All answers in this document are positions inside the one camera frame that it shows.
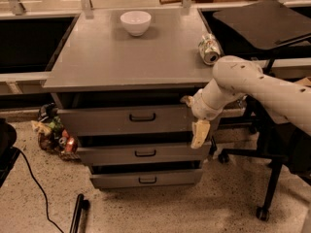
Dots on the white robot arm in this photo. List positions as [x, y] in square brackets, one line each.
[234, 77]

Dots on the pile of snack bags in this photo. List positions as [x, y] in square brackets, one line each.
[52, 135]

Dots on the green white drink can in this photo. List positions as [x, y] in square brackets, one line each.
[209, 49]

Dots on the grey drawer cabinet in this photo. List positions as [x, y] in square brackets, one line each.
[103, 66]

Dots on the grey top drawer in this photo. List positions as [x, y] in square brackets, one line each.
[127, 120]

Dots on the black tube on floor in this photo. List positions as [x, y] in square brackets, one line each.
[81, 205]

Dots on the black office chair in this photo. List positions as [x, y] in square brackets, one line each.
[280, 35]

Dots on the grey bottom drawer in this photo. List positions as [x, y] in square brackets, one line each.
[140, 179]

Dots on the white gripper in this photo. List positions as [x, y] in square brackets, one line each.
[199, 109]

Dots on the brown wooden stick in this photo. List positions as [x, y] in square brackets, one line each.
[163, 2]

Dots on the grey middle drawer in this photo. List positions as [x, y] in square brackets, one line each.
[137, 154]

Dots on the black equipment at left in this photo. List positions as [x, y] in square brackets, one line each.
[8, 153]

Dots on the grey drawer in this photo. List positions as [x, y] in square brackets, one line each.
[127, 120]
[137, 154]
[140, 179]

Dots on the white ceramic bowl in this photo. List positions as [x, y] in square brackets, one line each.
[136, 23]

